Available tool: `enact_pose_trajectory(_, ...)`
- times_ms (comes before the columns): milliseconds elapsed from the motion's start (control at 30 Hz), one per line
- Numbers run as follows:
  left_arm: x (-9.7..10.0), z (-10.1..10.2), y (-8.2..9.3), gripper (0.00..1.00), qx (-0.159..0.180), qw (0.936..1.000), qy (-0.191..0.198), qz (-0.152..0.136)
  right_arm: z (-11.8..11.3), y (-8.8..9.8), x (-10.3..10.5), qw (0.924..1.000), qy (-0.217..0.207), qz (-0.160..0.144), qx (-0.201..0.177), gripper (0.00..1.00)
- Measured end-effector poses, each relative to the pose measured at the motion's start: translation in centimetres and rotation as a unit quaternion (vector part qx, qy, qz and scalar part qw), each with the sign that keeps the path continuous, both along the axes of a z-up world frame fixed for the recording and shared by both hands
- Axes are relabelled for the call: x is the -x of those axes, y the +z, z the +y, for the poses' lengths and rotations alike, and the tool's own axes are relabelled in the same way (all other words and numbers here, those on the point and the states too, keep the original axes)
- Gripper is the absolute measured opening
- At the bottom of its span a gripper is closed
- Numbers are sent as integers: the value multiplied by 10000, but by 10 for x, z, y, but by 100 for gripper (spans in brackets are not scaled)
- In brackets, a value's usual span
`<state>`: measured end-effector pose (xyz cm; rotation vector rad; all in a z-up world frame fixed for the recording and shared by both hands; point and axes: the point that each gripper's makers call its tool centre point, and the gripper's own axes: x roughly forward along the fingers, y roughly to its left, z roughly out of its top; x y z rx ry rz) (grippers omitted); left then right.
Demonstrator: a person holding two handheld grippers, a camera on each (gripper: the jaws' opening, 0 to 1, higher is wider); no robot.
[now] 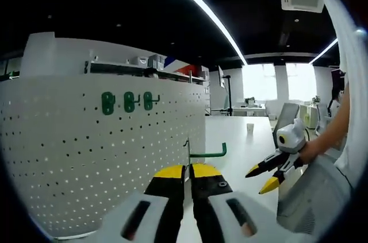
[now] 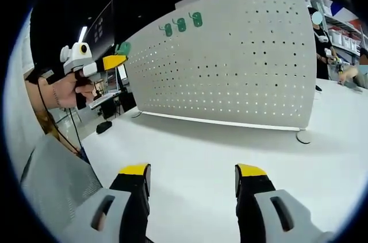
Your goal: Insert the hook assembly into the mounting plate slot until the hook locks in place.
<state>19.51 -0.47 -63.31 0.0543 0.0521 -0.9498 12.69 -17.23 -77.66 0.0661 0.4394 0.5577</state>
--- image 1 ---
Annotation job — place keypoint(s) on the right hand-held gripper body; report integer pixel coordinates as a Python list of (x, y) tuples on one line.
[(291, 141)]

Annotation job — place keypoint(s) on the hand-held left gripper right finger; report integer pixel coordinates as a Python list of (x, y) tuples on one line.
[(207, 211)]

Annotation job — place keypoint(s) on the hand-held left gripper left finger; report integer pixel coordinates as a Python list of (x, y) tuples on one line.
[(169, 211)]

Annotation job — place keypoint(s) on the green hook assembly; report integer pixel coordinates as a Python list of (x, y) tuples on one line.
[(207, 155), (148, 102), (129, 103), (107, 105)]

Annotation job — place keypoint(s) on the white perforated mounting plate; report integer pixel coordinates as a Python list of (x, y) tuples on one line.
[(86, 162)]

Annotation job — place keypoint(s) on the person's right hand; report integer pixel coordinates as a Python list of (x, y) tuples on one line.
[(314, 151)]

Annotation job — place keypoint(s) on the grey mesh office chair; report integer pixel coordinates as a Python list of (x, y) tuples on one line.
[(310, 197)]

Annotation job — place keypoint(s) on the white paper cup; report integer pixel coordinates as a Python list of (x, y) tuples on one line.
[(250, 128)]

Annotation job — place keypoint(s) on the black tripod stand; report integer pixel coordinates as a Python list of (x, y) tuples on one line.
[(229, 96)]

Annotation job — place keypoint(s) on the thin side-on monitor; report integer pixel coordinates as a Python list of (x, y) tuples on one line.
[(220, 77)]

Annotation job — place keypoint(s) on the ceiling light strip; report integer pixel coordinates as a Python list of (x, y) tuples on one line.
[(325, 50), (207, 16)]

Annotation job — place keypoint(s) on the person's white shirt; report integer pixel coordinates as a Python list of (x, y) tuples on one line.
[(350, 53)]

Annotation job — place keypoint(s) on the storage shelf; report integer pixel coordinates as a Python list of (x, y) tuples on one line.
[(129, 67)]

